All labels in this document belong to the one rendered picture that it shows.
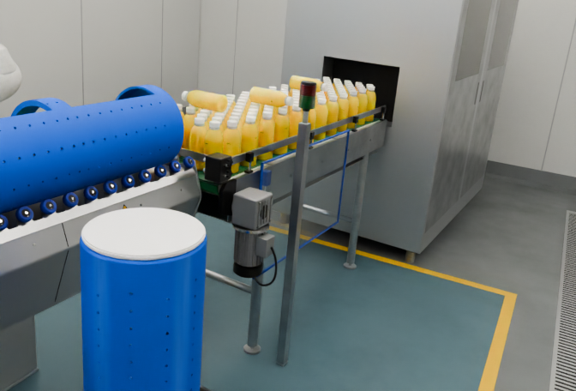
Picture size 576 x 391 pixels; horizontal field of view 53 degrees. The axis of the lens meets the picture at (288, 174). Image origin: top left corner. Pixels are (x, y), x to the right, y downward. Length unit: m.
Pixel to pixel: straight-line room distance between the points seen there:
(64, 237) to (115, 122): 0.36
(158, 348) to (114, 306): 0.14
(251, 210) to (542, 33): 4.21
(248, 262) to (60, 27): 3.72
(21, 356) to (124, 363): 1.28
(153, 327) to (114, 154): 0.64
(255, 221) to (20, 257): 0.83
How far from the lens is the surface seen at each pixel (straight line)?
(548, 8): 5.87
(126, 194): 1.92
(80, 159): 1.72
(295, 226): 2.38
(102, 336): 1.39
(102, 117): 1.79
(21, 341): 2.61
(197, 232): 1.37
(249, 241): 2.17
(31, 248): 1.71
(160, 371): 1.41
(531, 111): 5.93
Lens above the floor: 1.59
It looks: 18 degrees down
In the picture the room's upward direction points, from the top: 5 degrees clockwise
